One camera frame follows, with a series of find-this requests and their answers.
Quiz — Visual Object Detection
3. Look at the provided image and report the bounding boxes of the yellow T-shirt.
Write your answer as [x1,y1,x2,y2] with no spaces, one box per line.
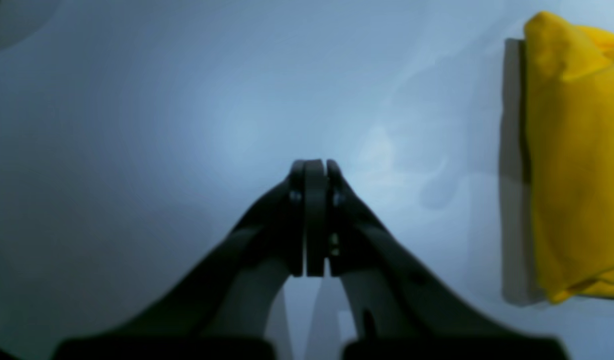
[524,11,614,304]

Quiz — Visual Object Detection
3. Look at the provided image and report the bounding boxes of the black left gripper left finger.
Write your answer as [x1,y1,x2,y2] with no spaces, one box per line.
[54,159,329,360]

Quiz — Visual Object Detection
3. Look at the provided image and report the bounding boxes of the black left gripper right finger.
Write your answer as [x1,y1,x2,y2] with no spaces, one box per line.
[326,159,567,360]

